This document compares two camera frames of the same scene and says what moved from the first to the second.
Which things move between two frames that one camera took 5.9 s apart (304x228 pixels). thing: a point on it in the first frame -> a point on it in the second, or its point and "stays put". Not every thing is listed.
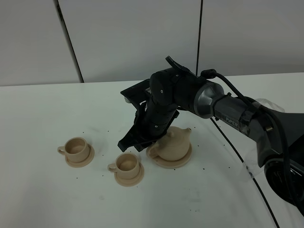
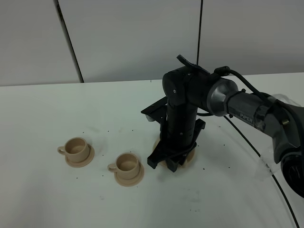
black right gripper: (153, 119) -> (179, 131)
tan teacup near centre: (127, 166) stays put
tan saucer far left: (84, 163) stays put
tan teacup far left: (76, 149) stays put
